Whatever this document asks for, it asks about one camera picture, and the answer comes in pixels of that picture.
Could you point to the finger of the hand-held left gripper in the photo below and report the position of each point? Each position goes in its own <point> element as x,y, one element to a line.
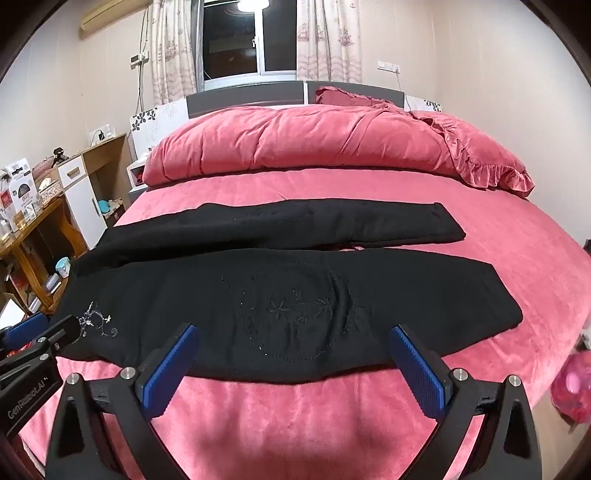
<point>25,325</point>
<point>64,331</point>

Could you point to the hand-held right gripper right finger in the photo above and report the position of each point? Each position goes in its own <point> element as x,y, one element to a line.
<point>418,369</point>

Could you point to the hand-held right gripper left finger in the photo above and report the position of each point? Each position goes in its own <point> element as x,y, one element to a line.
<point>168,369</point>

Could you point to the black embroidered pants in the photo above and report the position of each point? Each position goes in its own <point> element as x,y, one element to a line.
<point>277,286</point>

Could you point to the wooden desk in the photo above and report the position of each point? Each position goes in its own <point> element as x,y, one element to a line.
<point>32,240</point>

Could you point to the pink bed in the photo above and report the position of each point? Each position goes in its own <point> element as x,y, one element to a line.
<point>300,415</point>

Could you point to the teal container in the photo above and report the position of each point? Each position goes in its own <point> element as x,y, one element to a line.
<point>106,206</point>

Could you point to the wooden cabinet with white doors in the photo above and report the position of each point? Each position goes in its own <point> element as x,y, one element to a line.
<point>83,198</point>

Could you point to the white printed box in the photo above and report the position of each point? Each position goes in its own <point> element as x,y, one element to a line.
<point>21,184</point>

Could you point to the pink plastic bag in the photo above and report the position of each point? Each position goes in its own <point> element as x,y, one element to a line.
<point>572,387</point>

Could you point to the white nightstand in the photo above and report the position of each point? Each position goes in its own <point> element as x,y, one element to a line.
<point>137,180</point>

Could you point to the small black device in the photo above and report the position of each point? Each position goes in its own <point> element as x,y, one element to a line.
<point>60,156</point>

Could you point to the pink ruffled pillow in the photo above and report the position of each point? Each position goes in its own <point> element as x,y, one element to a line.
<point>475,152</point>

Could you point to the pink duvet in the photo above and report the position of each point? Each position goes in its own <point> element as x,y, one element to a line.
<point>286,138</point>

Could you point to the grey headboard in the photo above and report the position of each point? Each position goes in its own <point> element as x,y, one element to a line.
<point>240,94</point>

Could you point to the patterned curtain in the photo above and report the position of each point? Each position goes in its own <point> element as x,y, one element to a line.
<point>171,50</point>
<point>328,41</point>

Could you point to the air conditioner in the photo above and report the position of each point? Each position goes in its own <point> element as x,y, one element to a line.
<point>111,14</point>

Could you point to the window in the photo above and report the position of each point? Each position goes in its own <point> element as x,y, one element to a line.
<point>231,41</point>

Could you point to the wall socket with charger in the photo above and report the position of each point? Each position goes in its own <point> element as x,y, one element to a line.
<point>101,134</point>

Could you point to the white wall socket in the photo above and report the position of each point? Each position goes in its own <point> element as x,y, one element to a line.
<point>388,65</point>

